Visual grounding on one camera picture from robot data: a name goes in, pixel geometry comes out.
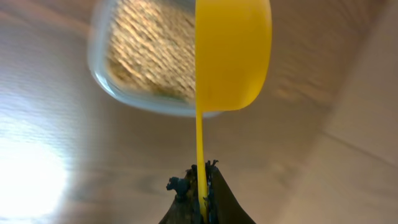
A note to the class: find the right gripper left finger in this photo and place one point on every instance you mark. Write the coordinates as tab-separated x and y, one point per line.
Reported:
185	207

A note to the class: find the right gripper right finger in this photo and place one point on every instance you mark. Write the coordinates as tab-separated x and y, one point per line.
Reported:
223	205

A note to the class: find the yellow scoop cup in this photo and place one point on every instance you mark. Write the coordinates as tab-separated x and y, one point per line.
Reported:
232	52

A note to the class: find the clear plastic bean container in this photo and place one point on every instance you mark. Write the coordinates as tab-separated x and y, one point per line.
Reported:
97	46

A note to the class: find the soybeans in container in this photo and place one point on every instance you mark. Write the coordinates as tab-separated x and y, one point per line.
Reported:
151	48

